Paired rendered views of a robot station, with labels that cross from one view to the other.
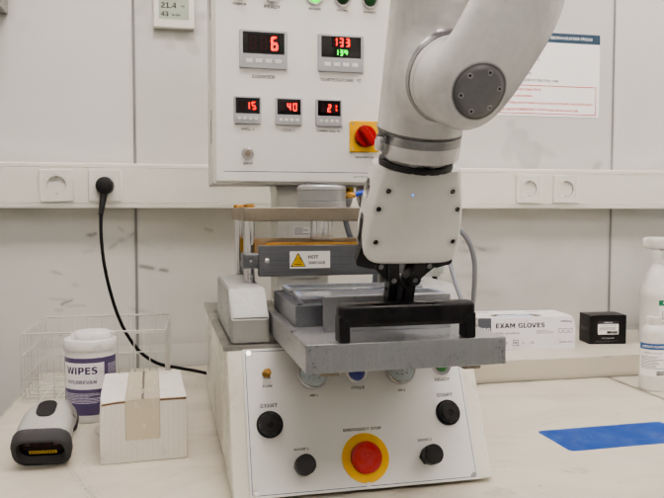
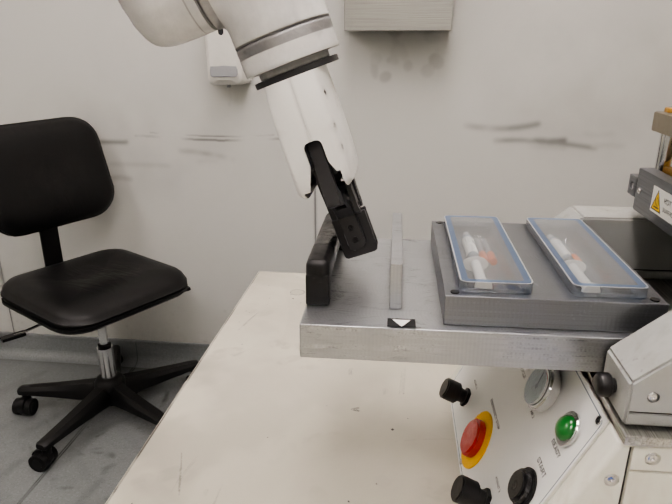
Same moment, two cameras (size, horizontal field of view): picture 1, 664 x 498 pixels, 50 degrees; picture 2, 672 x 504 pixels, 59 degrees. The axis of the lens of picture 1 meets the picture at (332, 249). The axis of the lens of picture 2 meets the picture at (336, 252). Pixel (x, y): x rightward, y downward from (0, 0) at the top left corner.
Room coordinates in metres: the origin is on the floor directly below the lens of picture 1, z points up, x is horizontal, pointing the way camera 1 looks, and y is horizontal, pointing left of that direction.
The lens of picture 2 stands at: (0.93, -0.57, 1.18)
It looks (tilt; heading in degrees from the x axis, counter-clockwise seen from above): 20 degrees down; 109
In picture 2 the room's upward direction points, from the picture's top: straight up
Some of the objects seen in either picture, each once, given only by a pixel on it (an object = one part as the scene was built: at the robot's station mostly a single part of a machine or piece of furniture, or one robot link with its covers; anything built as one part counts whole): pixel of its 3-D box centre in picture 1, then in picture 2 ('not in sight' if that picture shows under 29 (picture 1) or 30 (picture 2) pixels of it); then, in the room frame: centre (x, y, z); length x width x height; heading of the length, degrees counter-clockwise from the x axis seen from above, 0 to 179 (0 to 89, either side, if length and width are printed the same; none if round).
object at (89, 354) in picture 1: (90, 373); not in sight; (1.22, 0.41, 0.82); 0.09 x 0.09 x 0.15
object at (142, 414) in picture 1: (143, 412); not in sight; (1.09, 0.29, 0.80); 0.19 x 0.13 x 0.09; 12
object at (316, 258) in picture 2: (406, 320); (327, 253); (0.75, -0.08, 0.99); 0.15 x 0.02 x 0.04; 103
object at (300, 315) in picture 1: (359, 304); (527, 267); (0.93, -0.04, 0.98); 0.20 x 0.17 x 0.03; 103
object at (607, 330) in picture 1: (602, 327); not in sight; (1.69, -0.64, 0.83); 0.09 x 0.06 x 0.07; 94
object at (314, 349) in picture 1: (370, 318); (473, 277); (0.89, -0.05, 0.97); 0.30 x 0.22 x 0.08; 13
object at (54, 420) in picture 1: (51, 421); not in sight; (1.06, 0.42, 0.79); 0.20 x 0.08 x 0.08; 12
